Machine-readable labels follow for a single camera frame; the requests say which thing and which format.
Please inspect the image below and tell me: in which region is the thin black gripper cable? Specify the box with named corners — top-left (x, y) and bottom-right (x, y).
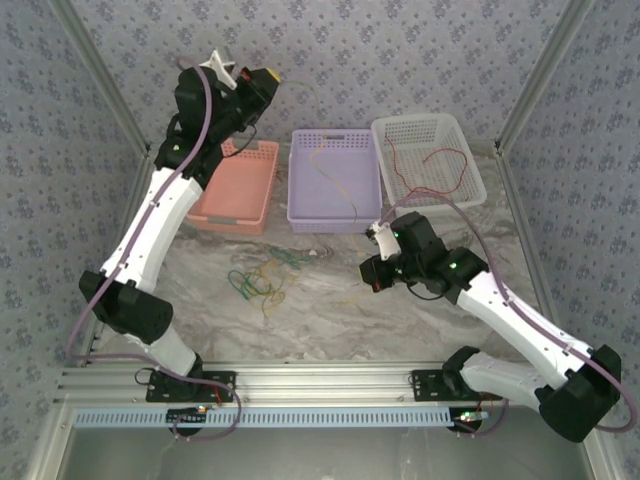
top-left (223, 127), bottom-right (259, 157)
top-left (405, 280), bottom-right (447, 301)

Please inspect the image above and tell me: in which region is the thin red cable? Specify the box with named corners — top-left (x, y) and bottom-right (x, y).
top-left (384, 132), bottom-right (471, 201)

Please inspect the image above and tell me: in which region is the white plastic basket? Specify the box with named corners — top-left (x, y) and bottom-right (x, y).
top-left (370, 112), bottom-right (489, 221)

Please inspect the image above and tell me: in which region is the pink plastic basket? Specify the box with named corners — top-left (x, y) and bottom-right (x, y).
top-left (187, 139), bottom-right (280, 236)

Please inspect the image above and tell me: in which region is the black controller board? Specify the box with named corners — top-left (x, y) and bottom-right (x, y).
top-left (452, 405), bottom-right (490, 435)
top-left (166, 405), bottom-right (210, 435)

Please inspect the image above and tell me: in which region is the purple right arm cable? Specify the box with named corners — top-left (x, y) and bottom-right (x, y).
top-left (379, 194), bottom-right (640, 440)

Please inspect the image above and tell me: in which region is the light blue slotted cable duct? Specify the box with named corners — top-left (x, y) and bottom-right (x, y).
top-left (74, 405), bottom-right (460, 430)

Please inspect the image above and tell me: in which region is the thin orange cable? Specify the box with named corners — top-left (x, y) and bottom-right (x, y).
top-left (277, 77), bottom-right (359, 224)

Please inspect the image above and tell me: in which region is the aluminium frame post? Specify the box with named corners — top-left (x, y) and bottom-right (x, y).
top-left (49, 0), bottom-right (152, 157)
top-left (493, 0), bottom-right (599, 154)

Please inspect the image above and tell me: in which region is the aluminium table side rail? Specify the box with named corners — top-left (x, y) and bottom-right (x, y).
top-left (494, 144), bottom-right (621, 480)
top-left (27, 147), bottom-right (154, 480)

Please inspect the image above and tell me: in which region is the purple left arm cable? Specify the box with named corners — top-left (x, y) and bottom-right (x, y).
top-left (64, 55), bottom-right (244, 444)

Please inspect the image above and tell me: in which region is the thin black left gripper cable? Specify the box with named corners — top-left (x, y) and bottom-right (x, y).
top-left (223, 127), bottom-right (259, 157)

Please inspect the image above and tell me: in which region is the grey sheet metal panel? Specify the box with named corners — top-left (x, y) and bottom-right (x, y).
top-left (59, 424), bottom-right (599, 480)

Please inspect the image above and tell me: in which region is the thin black right gripper cable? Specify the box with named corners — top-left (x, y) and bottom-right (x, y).
top-left (405, 280), bottom-right (447, 301)

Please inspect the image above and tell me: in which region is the purple plastic basket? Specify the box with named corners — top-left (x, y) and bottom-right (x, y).
top-left (286, 128), bottom-right (385, 235)

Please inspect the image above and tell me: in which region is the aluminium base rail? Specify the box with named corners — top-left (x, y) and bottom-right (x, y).
top-left (57, 360), bottom-right (599, 404)

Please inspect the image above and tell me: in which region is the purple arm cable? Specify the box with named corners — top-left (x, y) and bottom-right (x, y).
top-left (379, 194), bottom-right (640, 440)
top-left (64, 55), bottom-right (244, 444)

